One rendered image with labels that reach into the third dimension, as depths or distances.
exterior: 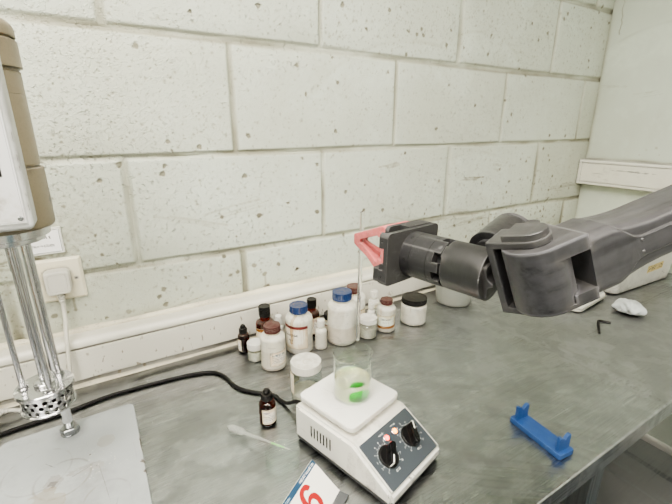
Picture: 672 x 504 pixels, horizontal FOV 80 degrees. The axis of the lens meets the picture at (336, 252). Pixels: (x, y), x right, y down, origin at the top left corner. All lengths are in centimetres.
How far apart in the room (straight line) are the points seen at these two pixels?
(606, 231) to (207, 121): 75
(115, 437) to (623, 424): 88
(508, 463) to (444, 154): 87
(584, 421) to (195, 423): 70
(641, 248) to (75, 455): 81
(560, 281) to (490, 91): 107
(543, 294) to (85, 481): 67
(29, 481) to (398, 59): 114
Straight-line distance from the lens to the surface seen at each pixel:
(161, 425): 83
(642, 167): 182
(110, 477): 76
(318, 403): 68
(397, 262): 49
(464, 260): 45
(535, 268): 40
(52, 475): 80
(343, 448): 66
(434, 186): 129
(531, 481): 75
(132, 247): 93
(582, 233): 42
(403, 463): 67
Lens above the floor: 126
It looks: 18 degrees down
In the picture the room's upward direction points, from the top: straight up
